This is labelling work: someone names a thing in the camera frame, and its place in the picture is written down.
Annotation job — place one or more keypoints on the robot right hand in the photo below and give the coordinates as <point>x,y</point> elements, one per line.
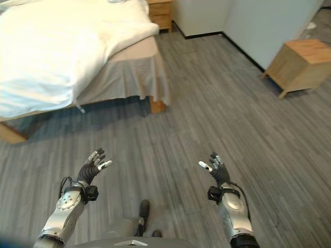
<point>219,171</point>

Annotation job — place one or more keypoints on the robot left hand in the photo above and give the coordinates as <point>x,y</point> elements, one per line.
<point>88,170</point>

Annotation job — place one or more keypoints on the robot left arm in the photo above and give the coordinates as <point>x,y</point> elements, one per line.
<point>63,210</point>

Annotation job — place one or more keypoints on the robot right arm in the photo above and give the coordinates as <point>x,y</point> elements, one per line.
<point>235,214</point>

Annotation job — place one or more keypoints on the beige bed skirt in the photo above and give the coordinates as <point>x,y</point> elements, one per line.
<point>129,75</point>

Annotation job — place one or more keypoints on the robot torso and legs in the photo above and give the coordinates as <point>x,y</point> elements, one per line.
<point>134,230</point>

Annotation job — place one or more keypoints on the white duvet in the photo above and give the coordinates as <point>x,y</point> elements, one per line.
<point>54,49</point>

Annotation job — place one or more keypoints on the wooden side table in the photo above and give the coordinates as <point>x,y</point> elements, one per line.
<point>300,64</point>

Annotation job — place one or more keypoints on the wooden nightstand with drawers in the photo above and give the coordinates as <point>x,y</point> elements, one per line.
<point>160,13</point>

